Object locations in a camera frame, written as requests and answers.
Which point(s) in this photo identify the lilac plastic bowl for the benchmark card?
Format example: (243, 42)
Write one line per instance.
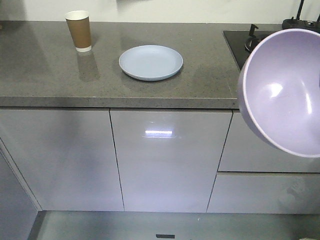
(279, 91)

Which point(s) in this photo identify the brown paper cup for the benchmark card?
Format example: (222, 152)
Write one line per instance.
(78, 23)

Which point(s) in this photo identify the light blue plastic plate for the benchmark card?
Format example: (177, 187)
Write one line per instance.
(151, 62)

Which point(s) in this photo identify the grey cabinet door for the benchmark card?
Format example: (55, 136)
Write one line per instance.
(167, 159)
(19, 209)

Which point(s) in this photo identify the grey cabinet drawer front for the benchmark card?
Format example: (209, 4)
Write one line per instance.
(245, 152)

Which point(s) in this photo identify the white right side cabinet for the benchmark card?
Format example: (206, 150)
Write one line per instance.
(66, 157)

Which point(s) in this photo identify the grey lower drawer front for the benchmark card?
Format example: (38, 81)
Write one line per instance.
(265, 193)

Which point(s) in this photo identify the black gas stove top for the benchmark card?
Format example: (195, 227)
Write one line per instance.
(236, 41)

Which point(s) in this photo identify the black floor tape strip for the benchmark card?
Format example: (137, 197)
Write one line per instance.
(165, 236)

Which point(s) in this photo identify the black stove pan support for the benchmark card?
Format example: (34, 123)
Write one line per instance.
(253, 39)

